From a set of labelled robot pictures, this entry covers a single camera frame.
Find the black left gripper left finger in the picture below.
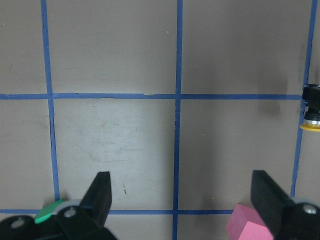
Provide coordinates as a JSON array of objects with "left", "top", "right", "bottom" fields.
[{"left": 79, "top": 171, "right": 112, "bottom": 227}]

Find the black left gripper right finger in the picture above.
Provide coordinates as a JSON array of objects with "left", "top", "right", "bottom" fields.
[{"left": 250, "top": 170, "right": 295, "bottom": 235}]

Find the yellow push button switch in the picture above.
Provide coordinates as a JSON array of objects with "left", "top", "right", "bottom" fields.
[{"left": 300, "top": 84, "right": 320, "bottom": 133}]

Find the pink cube centre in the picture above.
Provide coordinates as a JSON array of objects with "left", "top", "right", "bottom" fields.
[{"left": 225, "top": 203, "right": 274, "bottom": 240}]

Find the green cube near left gripper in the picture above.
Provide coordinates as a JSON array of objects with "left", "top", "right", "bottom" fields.
[{"left": 34, "top": 199, "right": 64, "bottom": 224}]

